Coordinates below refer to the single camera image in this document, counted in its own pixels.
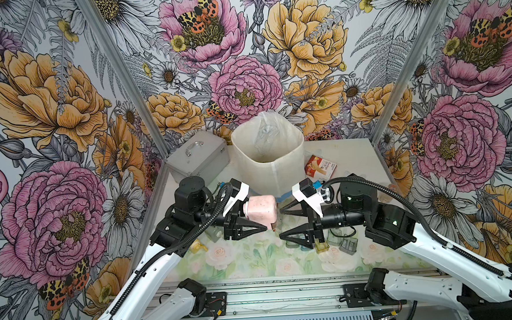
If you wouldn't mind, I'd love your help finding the clear teal shavings tray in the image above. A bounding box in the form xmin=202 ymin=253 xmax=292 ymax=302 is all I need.
xmin=327 ymin=229 xmax=343 ymax=247

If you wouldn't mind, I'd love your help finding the pink pencil sharpener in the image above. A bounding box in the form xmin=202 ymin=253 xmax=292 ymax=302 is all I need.
xmin=243 ymin=195 xmax=278 ymax=231

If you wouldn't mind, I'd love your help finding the grey translucent shavings tray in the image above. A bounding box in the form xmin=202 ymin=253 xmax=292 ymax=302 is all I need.
xmin=339 ymin=238 xmax=358 ymax=256

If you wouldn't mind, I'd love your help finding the translucent yellow shavings tray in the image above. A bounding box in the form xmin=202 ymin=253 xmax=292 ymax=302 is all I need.
xmin=315 ymin=242 xmax=330 ymax=254

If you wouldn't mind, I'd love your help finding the yellow pencil sharpener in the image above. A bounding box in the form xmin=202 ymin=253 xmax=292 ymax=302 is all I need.
xmin=189 ymin=239 xmax=209 ymax=254

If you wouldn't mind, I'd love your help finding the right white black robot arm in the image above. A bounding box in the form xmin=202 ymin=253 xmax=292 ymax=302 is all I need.
xmin=280 ymin=175 xmax=512 ymax=320

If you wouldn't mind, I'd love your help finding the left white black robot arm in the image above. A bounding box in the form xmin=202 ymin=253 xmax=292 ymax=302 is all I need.
xmin=97 ymin=176 xmax=267 ymax=320

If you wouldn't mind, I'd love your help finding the silver aluminium case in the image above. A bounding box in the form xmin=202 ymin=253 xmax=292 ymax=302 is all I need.
xmin=167 ymin=131 xmax=230 ymax=185

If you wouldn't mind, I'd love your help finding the red white bandage box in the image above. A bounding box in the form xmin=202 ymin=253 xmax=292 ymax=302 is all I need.
xmin=304 ymin=155 xmax=337 ymax=181

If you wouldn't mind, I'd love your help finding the white lined trash bin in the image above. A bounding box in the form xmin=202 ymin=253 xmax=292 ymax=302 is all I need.
xmin=231 ymin=111 xmax=306 ymax=197

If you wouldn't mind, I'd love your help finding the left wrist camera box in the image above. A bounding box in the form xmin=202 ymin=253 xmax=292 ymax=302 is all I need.
xmin=222 ymin=178 xmax=250 ymax=217

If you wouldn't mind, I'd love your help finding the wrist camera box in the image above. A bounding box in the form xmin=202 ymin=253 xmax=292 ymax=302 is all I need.
xmin=222 ymin=178 xmax=250 ymax=217
xmin=292 ymin=178 xmax=334 ymax=218

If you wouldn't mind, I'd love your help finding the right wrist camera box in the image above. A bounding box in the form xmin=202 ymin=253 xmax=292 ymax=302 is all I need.
xmin=292 ymin=178 xmax=334 ymax=218

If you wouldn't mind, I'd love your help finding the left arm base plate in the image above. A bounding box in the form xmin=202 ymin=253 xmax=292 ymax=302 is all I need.
xmin=193 ymin=291 xmax=228 ymax=318

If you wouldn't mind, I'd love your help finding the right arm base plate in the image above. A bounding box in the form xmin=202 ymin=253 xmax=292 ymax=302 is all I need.
xmin=339 ymin=283 xmax=408 ymax=308

